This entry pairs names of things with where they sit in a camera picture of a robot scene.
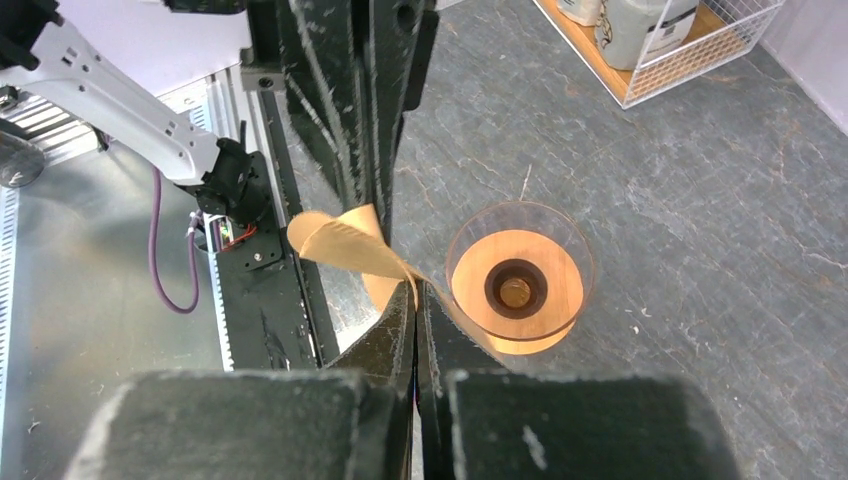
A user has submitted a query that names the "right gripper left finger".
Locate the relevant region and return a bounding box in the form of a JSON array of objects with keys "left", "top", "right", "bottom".
[{"left": 65, "top": 282, "right": 415, "bottom": 479}]

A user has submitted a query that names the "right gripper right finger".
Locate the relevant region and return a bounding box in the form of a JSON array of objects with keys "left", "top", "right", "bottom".
[{"left": 416, "top": 284, "right": 741, "bottom": 479}]

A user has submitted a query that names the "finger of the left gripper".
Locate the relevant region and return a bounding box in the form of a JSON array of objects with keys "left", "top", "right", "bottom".
[
  {"left": 360, "top": 1, "right": 439, "bottom": 242},
  {"left": 248, "top": 1, "right": 370, "bottom": 209}
]

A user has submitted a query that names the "amber glass carafe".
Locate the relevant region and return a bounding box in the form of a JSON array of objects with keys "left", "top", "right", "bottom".
[{"left": 498, "top": 277, "right": 533, "bottom": 310}]

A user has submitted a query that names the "wooden dripper ring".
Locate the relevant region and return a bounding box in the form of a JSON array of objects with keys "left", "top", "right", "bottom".
[{"left": 451, "top": 229, "right": 586, "bottom": 356}]

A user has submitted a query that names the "clear glass dripper cone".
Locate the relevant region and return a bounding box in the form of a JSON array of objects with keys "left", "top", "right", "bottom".
[{"left": 445, "top": 202, "right": 596, "bottom": 355}]

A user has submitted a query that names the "brown paper coffee filter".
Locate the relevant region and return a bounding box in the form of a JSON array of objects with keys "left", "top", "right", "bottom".
[{"left": 287, "top": 204, "right": 503, "bottom": 362}]

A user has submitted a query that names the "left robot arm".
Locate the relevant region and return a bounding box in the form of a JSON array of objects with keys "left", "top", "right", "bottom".
[{"left": 1, "top": 1, "right": 440, "bottom": 238}]

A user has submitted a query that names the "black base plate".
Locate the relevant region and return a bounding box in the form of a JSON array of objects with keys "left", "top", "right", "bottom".
[{"left": 208, "top": 84, "right": 340, "bottom": 371}]

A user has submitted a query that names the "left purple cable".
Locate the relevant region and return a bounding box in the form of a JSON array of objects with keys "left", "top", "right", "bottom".
[{"left": 147, "top": 165, "right": 201, "bottom": 316}]

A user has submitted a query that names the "white wire shelf rack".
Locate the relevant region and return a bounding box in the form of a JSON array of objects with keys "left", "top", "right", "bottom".
[{"left": 536, "top": 0, "right": 783, "bottom": 109}]

